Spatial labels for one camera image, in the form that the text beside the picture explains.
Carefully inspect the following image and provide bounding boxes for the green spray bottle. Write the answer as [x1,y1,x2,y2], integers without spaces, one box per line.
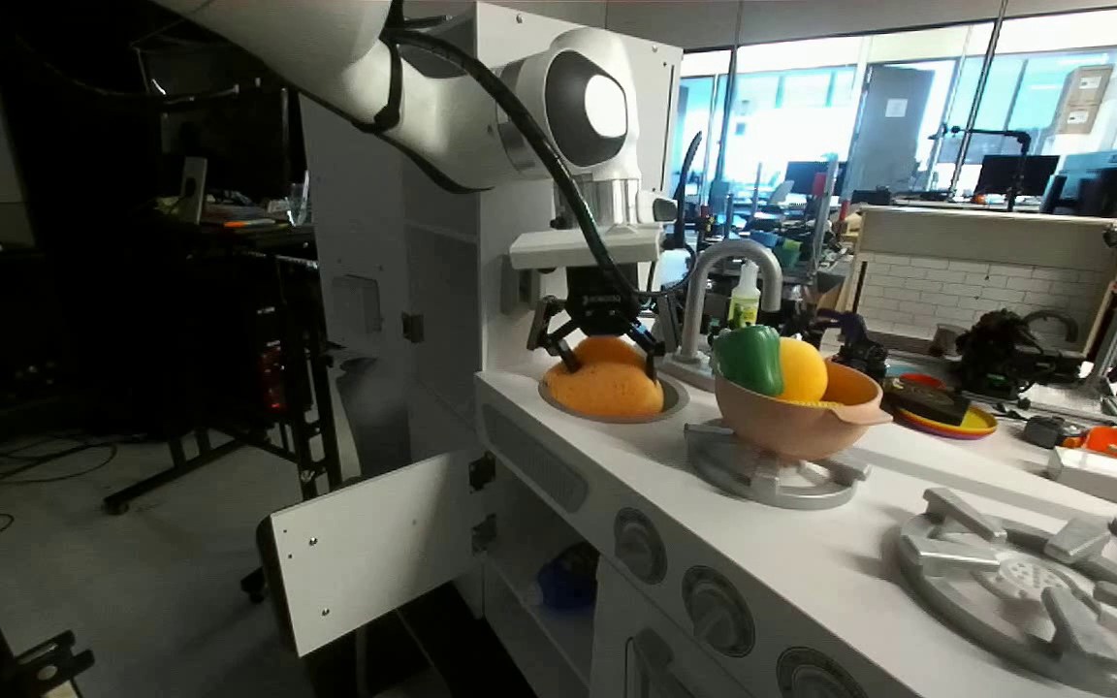
[726,261,761,331]

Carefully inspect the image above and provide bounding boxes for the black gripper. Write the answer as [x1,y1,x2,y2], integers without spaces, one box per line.
[527,268,668,380]

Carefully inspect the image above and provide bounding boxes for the grey toy faucet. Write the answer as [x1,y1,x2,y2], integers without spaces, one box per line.
[656,240,785,389]

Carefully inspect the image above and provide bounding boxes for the grey toy stove burner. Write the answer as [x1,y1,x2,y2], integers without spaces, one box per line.
[682,421,867,512]

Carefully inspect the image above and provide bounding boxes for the white toy kitchen cabinet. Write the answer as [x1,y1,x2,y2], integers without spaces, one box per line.
[455,355,1117,698]

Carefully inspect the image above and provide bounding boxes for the green toy pepper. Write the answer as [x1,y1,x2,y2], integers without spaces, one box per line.
[714,326,785,397]

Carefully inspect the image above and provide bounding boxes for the black computer monitor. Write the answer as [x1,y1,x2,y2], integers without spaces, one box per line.
[978,155,1059,193]

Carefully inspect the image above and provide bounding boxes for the yellow toy lemon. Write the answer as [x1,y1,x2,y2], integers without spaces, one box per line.
[779,337,829,405]

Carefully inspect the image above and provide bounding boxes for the tan bowl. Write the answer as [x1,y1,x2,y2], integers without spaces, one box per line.
[714,361,887,461]

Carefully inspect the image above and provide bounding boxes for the small lower cabinet door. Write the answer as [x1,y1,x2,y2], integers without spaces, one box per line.
[267,450,484,655]

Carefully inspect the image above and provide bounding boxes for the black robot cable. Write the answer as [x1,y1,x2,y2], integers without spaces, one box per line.
[382,23,642,326]

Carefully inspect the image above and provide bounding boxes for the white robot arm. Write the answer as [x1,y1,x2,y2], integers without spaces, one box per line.
[154,0,665,371]

